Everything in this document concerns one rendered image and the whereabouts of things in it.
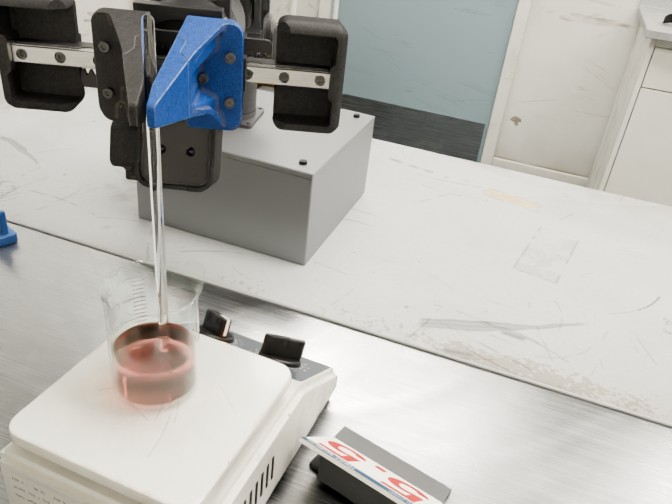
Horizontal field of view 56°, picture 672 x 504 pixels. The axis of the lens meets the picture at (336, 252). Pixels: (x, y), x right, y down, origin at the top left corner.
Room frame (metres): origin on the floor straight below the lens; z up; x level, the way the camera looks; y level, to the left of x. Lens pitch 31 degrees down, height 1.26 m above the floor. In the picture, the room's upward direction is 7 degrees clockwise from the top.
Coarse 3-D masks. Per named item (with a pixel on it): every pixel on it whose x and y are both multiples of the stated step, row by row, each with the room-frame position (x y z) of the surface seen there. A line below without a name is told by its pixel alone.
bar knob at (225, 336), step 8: (208, 312) 0.38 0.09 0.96; (216, 312) 0.38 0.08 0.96; (208, 320) 0.38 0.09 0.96; (216, 320) 0.37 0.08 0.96; (224, 320) 0.37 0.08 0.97; (200, 328) 0.37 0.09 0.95; (208, 328) 0.37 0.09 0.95; (216, 328) 0.37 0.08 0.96; (224, 328) 0.37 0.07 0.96; (208, 336) 0.36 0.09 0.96; (216, 336) 0.36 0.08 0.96; (224, 336) 0.36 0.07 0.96; (232, 336) 0.37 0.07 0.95
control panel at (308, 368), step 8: (240, 336) 0.39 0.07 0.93; (232, 344) 0.36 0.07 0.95; (240, 344) 0.37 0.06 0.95; (248, 344) 0.38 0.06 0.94; (256, 344) 0.38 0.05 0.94; (256, 352) 0.36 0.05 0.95; (304, 360) 0.37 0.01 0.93; (312, 360) 0.38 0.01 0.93; (296, 368) 0.34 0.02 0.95; (304, 368) 0.35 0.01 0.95; (312, 368) 0.36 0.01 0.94; (320, 368) 0.36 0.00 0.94; (328, 368) 0.37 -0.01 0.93; (296, 376) 0.32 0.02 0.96; (304, 376) 0.33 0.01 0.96
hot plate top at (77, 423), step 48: (96, 384) 0.27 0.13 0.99; (240, 384) 0.28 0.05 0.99; (288, 384) 0.29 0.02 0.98; (48, 432) 0.23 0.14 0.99; (96, 432) 0.23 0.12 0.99; (144, 432) 0.24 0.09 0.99; (192, 432) 0.24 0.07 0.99; (240, 432) 0.25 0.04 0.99; (96, 480) 0.21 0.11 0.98; (144, 480) 0.21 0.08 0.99; (192, 480) 0.21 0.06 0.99
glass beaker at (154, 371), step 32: (128, 256) 0.29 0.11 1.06; (128, 288) 0.29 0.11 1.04; (192, 288) 0.29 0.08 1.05; (128, 320) 0.25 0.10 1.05; (160, 320) 0.25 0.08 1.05; (192, 320) 0.27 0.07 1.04; (128, 352) 0.25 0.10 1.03; (160, 352) 0.25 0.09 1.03; (192, 352) 0.27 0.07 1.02; (128, 384) 0.25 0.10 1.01; (160, 384) 0.25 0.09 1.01; (192, 384) 0.27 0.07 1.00
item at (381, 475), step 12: (324, 444) 0.30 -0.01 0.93; (336, 444) 0.31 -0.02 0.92; (348, 456) 0.29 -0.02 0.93; (360, 456) 0.31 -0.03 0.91; (360, 468) 0.28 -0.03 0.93; (372, 468) 0.29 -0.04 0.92; (384, 480) 0.27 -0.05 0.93; (396, 480) 0.29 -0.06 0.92; (396, 492) 0.26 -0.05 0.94; (408, 492) 0.27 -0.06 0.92; (420, 492) 0.28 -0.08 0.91
